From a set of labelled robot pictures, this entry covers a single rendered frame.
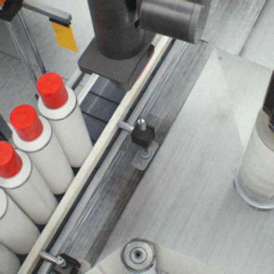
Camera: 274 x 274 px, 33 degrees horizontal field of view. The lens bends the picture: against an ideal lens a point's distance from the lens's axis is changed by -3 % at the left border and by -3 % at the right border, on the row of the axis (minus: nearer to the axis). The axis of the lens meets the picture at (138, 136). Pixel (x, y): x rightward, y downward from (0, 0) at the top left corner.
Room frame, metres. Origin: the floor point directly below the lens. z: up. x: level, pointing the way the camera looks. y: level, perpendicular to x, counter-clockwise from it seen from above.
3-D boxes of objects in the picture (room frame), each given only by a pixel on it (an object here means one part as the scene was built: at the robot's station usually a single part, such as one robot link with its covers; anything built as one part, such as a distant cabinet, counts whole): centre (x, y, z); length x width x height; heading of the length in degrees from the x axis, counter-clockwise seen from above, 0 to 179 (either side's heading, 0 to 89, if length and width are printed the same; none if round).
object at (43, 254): (0.15, 0.14, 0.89); 0.06 x 0.03 x 0.12; 55
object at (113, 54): (0.35, 0.01, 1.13); 0.10 x 0.07 x 0.07; 146
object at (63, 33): (0.38, 0.08, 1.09); 0.03 x 0.01 x 0.06; 55
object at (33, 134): (0.28, 0.13, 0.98); 0.05 x 0.05 x 0.20
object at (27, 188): (0.24, 0.16, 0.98); 0.05 x 0.05 x 0.20
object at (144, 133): (0.33, -0.01, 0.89); 0.03 x 0.03 x 0.12; 55
